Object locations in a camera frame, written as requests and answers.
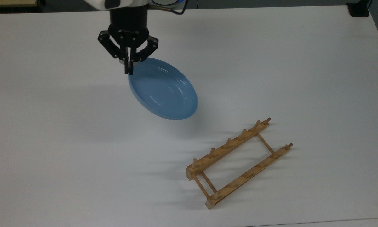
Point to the black table clamp mount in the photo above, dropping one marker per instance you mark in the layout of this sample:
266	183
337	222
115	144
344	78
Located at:
358	9

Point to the white rounded-corner table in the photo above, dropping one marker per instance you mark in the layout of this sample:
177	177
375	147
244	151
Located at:
349	224

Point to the beige wooden board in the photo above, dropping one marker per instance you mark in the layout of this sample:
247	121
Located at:
9	2

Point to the blue plastic plate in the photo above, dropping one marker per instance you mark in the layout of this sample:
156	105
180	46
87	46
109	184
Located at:
163	91

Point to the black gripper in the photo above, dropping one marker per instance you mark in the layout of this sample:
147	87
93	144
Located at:
129	28

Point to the wooden plate rack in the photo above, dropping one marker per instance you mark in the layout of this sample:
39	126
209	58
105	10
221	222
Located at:
204	163

